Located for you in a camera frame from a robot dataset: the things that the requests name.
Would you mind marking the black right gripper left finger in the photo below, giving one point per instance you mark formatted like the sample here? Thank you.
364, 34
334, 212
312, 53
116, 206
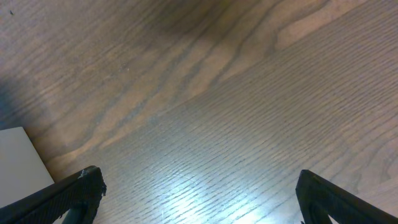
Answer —
75, 198

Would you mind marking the white box pink interior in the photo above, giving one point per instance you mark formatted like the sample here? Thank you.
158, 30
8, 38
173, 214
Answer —
22, 171

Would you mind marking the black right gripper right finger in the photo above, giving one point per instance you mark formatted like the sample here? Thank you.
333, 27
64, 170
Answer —
321, 201

